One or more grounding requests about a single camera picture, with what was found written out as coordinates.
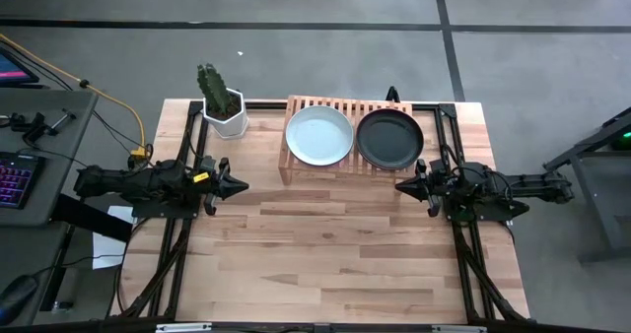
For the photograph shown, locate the yellow cable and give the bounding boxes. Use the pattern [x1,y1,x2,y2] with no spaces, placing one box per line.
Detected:
[0,33,149,158]

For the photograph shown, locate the black flat panel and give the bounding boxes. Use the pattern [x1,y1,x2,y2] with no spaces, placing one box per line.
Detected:
[51,193,134,243]

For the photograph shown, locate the white hexagonal plant pot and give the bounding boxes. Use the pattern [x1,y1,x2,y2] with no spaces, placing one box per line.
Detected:
[202,87,250,140]

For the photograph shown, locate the pale green plate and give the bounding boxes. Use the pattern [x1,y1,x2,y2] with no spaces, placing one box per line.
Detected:
[285,104,355,167]

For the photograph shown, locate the black computer mouse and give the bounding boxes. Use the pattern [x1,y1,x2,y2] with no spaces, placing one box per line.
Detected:
[0,275,39,324]

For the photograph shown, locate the backlit black keyboard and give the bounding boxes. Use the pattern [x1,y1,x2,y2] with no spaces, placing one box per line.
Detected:
[0,151,46,210]

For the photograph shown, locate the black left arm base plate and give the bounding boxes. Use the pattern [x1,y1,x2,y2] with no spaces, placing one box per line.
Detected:
[131,182,203,220]

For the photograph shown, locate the grey metal stand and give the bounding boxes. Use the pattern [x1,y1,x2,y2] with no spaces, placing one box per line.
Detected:
[541,106,631,265]

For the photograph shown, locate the black plate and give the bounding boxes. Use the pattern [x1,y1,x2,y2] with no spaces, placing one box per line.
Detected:
[355,107,425,171]

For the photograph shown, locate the slatted wooden shelf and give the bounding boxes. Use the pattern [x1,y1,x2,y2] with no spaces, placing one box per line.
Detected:
[278,95,425,186]

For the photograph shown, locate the black tool with silver handle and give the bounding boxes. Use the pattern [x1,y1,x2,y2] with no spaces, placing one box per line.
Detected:
[9,108,78,145]

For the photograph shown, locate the black device with green light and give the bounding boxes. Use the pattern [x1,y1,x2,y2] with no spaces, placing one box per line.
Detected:
[610,125,631,152]

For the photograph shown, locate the white paper sheet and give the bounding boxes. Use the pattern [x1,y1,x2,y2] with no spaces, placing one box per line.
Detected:
[92,204,135,270]

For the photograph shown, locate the computer monitor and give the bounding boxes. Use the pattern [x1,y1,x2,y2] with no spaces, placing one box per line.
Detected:
[0,46,40,86]

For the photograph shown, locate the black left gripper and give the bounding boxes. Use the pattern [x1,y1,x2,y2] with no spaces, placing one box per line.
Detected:
[194,156,250,217]

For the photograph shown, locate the silver metal bracket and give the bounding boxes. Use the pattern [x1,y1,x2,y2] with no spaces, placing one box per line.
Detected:
[156,322,213,333]
[431,325,487,333]

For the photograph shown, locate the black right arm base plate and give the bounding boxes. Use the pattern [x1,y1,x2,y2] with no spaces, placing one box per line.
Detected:
[441,182,531,224]

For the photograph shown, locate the grey desk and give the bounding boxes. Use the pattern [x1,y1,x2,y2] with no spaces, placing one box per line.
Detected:
[0,89,100,324]

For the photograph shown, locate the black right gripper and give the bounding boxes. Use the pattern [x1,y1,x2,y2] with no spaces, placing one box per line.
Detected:
[393,159,454,219]

